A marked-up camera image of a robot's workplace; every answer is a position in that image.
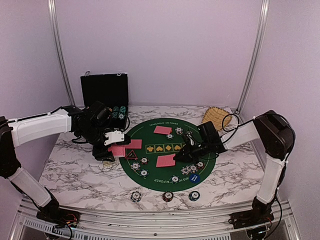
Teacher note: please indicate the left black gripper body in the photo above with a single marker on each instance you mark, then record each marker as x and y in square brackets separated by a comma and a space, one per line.
[91, 135]

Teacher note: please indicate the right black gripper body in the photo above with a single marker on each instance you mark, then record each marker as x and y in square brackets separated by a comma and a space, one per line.
[194, 153]

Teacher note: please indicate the red chips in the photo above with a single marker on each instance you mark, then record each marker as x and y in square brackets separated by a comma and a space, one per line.
[144, 160]
[200, 165]

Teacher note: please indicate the red playing card deck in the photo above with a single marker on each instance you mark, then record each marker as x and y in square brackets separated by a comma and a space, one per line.
[118, 151]

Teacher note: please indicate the white chips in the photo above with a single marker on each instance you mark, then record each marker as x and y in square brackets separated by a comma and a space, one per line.
[135, 166]
[189, 169]
[179, 131]

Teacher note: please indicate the blue small blind button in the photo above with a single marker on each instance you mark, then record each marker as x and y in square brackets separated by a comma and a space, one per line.
[194, 178]

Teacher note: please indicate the black triangular dealer button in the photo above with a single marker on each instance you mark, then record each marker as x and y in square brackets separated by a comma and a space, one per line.
[131, 155]

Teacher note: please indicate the red card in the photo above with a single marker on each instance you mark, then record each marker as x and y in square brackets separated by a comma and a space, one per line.
[163, 130]
[134, 144]
[165, 161]

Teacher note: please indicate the teal chip stack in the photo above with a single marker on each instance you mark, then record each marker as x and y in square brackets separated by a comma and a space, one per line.
[194, 196]

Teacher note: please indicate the red black chip stack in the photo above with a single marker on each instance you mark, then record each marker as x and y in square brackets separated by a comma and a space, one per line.
[167, 196]

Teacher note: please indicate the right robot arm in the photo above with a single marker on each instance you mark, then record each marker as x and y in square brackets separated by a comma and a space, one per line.
[275, 134]

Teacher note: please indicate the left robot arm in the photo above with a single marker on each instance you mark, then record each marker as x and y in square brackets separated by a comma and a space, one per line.
[90, 123]

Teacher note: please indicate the woven bamboo tray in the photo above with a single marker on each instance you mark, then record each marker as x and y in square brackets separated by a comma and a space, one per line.
[220, 118]

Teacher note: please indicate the blue gold card box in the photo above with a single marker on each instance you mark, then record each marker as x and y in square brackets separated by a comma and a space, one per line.
[107, 164]

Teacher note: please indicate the green chips row in case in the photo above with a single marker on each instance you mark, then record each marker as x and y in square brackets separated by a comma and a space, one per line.
[115, 112]

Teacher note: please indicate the teal chips row in case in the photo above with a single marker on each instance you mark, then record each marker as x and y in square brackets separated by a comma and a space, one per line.
[122, 112]

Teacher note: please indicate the black poker chip case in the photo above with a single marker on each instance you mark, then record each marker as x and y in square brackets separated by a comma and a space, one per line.
[111, 89]

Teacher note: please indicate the round green poker mat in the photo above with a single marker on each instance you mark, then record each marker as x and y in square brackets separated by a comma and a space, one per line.
[154, 145]

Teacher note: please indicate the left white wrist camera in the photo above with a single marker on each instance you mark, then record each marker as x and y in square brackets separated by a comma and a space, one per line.
[113, 137]

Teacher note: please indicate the right aluminium frame post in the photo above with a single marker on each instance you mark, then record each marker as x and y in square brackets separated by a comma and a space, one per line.
[260, 33]

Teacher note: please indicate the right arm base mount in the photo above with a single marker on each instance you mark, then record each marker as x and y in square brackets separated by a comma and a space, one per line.
[247, 218]

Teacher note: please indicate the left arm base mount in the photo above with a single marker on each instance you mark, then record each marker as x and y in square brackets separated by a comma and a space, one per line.
[64, 218]

